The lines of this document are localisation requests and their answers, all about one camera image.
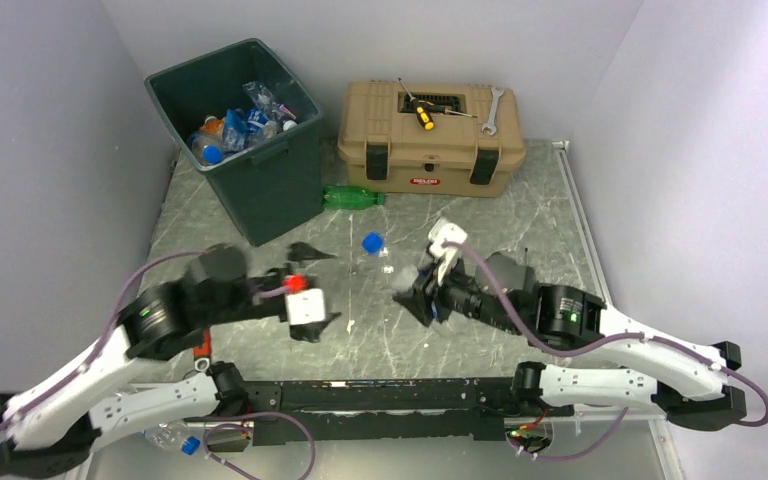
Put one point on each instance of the crushed blue label bottle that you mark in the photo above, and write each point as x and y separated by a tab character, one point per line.
234	133

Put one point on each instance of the thin dark screwdriver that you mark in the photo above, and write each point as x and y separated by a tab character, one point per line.
442	109

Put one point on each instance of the green plastic bottle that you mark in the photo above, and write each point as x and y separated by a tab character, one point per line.
344	197

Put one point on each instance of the blue label water bottle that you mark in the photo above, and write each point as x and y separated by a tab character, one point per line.
260	128

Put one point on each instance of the yellow black screwdriver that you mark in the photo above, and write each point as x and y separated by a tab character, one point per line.
418	108

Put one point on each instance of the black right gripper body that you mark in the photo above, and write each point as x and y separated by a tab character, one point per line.
460	292

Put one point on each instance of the crushed Pepsi bottle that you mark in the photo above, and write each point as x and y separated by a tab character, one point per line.
390	262

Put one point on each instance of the red handle adjustable wrench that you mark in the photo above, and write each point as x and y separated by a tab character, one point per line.
202	353

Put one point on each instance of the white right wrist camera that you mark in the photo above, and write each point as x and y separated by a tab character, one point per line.
444	238

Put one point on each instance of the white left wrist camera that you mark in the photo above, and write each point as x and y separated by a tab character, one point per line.
304	304

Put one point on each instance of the orange juice bottle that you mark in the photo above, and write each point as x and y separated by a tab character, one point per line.
213	126

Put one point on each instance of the silver open-end wrench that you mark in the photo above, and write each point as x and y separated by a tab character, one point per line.
489	127

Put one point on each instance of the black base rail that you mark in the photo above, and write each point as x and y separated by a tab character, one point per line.
281	411

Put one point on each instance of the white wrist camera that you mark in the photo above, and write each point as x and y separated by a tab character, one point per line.
304	304
444	238

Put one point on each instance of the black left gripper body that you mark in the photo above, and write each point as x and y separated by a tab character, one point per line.
246	306

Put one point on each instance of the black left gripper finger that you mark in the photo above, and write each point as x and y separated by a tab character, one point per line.
311	332
304	252

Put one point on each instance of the dark green plastic bin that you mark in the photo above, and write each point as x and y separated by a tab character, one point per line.
267	189

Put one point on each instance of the tan plastic toolbox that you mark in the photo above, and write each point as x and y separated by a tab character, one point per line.
385	149

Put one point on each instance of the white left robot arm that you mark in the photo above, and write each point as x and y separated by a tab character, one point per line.
58	424

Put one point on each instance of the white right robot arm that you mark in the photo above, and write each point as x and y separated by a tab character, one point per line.
639	367

